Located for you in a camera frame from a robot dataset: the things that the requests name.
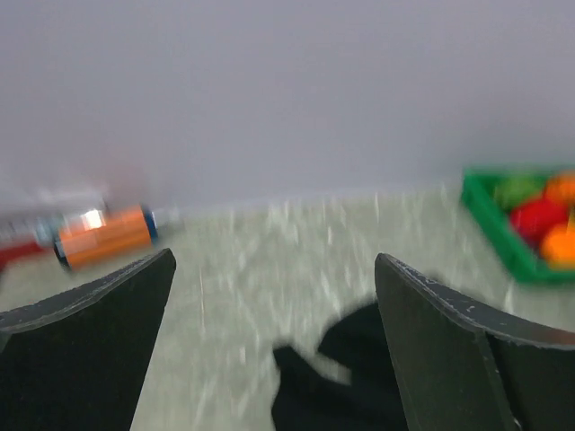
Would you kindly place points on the green plastic crate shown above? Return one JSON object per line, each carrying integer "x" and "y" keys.
{"x": 516, "y": 257}

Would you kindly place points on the black garment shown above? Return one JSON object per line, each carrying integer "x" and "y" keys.
{"x": 349, "y": 384}

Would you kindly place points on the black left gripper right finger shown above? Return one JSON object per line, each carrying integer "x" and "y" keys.
{"x": 461, "y": 364}

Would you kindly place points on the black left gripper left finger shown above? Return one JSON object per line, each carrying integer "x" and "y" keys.
{"x": 78, "y": 360}

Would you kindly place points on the red toy pepper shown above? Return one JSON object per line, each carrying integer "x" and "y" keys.
{"x": 536, "y": 217}

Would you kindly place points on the orange cylinder tool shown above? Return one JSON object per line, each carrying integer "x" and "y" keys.
{"x": 98, "y": 237}

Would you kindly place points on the red white box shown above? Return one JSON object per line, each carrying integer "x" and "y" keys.
{"x": 31, "y": 226}

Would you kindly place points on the orange toy fruit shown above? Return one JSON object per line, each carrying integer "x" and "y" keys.
{"x": 557, "y": 247}

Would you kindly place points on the orange toy pumpkin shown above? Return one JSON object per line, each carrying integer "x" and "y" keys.
{"x": 561, "y": 188}

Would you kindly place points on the green toy pepper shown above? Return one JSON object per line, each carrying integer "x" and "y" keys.
{"x": 514, "y": 191}

